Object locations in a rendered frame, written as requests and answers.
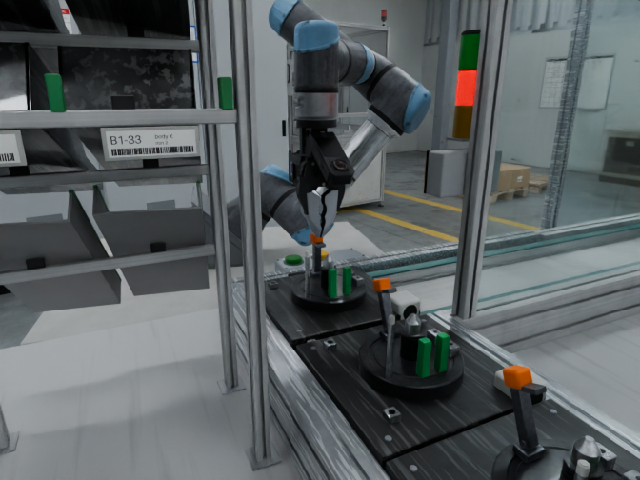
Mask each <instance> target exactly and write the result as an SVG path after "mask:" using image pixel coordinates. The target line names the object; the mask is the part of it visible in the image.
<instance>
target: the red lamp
mask: <svg viewBox="0 0 640 480"><path fill-rule="evenodd" d="M475 81H476V70H468V71H459V72H458V75H457V86H456V96H455V105H473V99H474V91H475Z"/></svg>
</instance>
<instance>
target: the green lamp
mask: <svg viewBox="0 0 640 480"><path fill-rule="evenodd" d="M479 43H480V34H469V35H464V36H462V37H461V43H460V54H459V65H458V70H459V71H468V70H477V62H478V52H479Z"/></svg>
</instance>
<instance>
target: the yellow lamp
mask: <svg viewBox="0 0 640 480"><path fill-rule="evenodd" d="M472 109H473V106H455V108H454V118H453V129H452V137H454V138H463V139H470V128H471V118H472Z"/></svg>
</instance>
